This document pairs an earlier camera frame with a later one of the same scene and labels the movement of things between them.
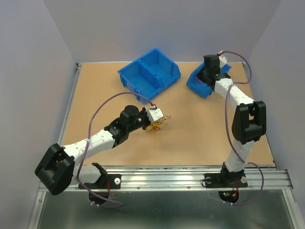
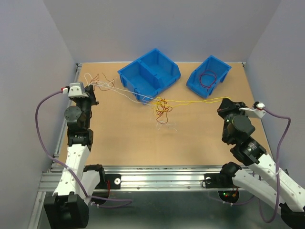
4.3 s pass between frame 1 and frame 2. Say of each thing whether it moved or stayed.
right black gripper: moved
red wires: moved
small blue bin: stayed
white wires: moved
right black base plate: stayed
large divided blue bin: stayed
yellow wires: moved
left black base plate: stayed
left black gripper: moved
